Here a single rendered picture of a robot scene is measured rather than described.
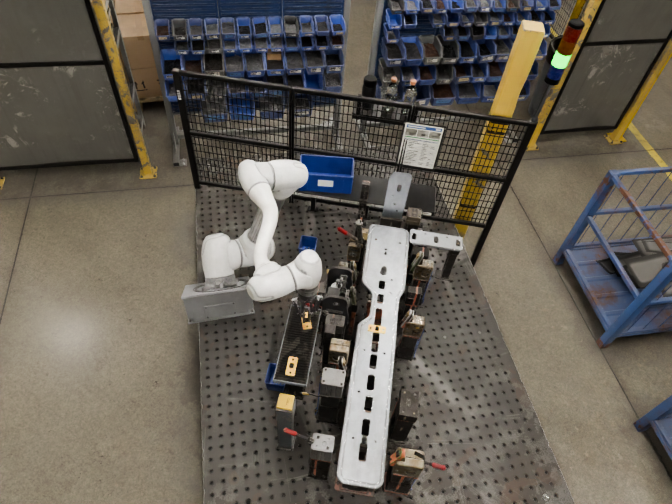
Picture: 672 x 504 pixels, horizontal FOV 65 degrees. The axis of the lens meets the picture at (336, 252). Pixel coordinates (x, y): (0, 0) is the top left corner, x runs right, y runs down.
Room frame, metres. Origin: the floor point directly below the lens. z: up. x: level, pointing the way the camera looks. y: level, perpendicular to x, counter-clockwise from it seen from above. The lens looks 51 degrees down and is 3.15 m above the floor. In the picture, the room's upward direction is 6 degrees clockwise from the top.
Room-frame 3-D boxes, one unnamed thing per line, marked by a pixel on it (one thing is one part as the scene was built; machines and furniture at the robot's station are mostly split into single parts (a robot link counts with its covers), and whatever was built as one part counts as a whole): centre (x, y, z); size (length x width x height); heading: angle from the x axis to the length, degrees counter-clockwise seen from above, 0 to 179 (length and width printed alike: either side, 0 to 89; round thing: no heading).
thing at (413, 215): (2.03, -0.41, 0.88); 0.08 x 0.08 x 0.36; 86
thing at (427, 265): (1.70, -0.46, 0.87); 0.12 x 0.09 x 0.35; 86
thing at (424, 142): (2.31, -0.40, 1.30); 0.23 x 0.02 x 0.31; 86
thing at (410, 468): (0.71, -0.38, 0.88); 0.15 x 0.11 x 0.36; 86
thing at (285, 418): (0.84, 0.13, 0.92); 0.08 x 0.08 x 0.44; 86
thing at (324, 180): (2.23, 0.10, 1.09); 0.30 x 0.17 x 0.13; 93
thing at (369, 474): (1.28, -0.24, 1.00); 1.38 x 0.22 x 0.02; 176
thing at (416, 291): (1.56, -0.42, 0.84); 0.11 x 0.08 x 0.29; 86
